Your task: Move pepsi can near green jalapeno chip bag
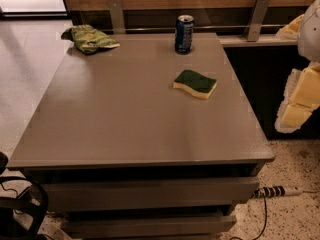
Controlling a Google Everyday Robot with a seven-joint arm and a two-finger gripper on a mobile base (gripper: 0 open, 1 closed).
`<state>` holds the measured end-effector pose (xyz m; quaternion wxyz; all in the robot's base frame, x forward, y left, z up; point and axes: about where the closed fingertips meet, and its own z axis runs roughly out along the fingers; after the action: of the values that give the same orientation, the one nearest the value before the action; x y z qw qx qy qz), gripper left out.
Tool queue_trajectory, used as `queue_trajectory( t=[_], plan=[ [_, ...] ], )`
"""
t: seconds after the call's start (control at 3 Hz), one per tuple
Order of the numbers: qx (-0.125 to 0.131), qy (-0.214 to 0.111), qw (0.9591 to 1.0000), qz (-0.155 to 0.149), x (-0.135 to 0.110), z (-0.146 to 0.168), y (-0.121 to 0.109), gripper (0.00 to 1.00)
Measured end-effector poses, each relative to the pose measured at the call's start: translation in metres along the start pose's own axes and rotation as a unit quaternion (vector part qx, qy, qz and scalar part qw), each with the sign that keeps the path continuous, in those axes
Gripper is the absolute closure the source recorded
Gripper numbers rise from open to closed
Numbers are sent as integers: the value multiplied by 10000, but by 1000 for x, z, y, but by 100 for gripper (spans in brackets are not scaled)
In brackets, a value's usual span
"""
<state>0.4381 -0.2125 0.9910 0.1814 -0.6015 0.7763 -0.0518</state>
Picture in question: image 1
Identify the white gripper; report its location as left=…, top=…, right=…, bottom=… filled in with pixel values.
left=275, top=0, right=320, bottom=133

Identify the green and yellow sponge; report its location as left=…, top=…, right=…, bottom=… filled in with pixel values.
left=173, top=69, right=217, bottom=100

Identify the metal bracket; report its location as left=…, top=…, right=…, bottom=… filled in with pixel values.
left=245, top=0, right=270, bottom=42
left=108, top=0, right=126, bottom=34

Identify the white power strip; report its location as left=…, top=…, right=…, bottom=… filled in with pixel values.
left=252, top=186, right=303, bottom=198

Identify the grey drawer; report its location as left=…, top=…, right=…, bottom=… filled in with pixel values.
left=61, top=216, right=236, bottom=238
left=44, top=177, right=259, bottom=212

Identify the black cable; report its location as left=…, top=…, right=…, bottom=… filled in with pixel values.
left=229, top=192, right=269, bottom=240

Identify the left metal bracket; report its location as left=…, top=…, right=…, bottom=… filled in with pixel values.
left=108, top=0, right=126, bottom=34

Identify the grey lower drawer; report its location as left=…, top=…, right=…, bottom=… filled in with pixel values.
left=61, top=216, right=236, bottom=238

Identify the grey upper drawer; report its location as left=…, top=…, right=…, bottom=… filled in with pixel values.
left=44, top=177, right=259, bottom=212

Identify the horizontal metal rail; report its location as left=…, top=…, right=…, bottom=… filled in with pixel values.
left=99, top=24, right=288, bottom=33

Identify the blue pepsi can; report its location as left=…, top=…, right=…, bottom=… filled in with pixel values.
left=175, top=15, right=194, bottom=54

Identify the right metal bracket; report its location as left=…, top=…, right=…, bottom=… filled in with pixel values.
left=245, top=0, right=270, bottom=42

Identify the green jalapeno chip bag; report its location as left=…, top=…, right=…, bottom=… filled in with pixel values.
left=61, top=24, right=120, bottom=55

